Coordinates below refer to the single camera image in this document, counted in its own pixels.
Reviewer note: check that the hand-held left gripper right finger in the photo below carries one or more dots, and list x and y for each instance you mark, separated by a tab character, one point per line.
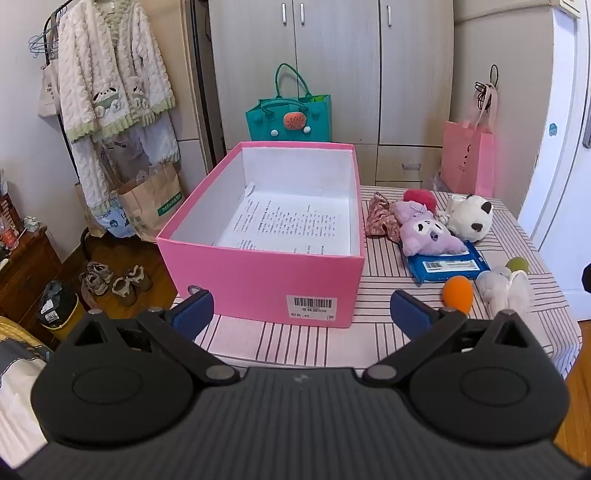
411	309

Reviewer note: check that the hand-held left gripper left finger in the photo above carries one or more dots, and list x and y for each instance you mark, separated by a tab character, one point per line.
194	311

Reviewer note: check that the orange ball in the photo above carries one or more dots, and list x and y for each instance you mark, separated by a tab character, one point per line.
458	295

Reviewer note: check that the blue wet wipes packet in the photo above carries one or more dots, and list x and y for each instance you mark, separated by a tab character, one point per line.
443	267

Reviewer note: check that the pink cardboard box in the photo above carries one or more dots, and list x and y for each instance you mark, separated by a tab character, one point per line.
258	277

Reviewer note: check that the purple plush toy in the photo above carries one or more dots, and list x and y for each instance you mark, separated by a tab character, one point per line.
427	230

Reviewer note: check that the white fluffy toy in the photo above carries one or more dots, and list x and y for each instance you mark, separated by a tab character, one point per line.
503	290

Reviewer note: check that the beige boot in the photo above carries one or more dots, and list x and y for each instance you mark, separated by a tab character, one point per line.
140	278
123	290

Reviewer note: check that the green ball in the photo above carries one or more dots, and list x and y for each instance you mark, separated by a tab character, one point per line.
518	264

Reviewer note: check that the grey sneaker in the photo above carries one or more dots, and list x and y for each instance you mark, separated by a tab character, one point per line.
92	285
101	271

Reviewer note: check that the white panda plush toy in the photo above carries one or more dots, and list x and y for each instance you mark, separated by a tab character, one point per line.
468	219

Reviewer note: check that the red pompom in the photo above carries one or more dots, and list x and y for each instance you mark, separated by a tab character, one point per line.
422	197

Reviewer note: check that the brown paper bag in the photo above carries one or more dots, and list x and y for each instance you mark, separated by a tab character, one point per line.
147	203

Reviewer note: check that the white refrigerator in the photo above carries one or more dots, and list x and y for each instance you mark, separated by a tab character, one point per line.
554	161

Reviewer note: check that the blue white plastic pack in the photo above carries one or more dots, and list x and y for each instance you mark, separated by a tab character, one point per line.
113	221

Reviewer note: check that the printed paper sheet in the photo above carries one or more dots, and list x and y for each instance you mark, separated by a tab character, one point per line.
286	221

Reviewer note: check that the yellow trash bin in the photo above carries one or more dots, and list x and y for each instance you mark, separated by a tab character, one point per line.
57	309

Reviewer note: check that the pink paper shopping bag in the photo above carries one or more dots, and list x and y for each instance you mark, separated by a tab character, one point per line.
466	157

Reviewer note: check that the wooden cabinet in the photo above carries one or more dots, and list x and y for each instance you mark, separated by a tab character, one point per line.
27	267

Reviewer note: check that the yellow grey blanket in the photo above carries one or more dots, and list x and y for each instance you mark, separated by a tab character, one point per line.
18	383

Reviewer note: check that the red bottle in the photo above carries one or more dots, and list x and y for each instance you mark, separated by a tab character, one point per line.
8	235

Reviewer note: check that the teal felt handbag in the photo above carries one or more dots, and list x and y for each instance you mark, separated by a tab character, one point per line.
286	122

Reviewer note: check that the beige wardrobe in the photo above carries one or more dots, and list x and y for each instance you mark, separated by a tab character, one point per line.
341	69

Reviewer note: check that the beige tote bag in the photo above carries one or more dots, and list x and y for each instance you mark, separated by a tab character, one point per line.
47	92

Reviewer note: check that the white fluffy jacket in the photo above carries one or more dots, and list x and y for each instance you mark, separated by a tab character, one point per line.
106	60

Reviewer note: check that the black clothes rack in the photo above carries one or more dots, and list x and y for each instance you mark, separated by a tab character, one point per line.
51	16

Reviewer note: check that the black wall hook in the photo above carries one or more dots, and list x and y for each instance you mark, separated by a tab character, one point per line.
489	83

